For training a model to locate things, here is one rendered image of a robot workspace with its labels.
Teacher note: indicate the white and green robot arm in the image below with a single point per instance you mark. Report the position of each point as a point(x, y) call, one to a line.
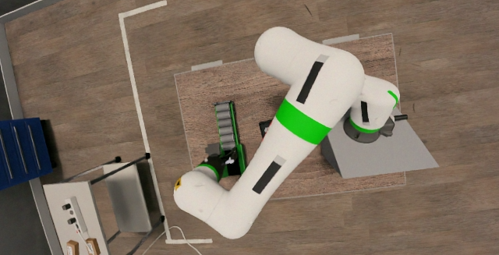
point(324, 83)

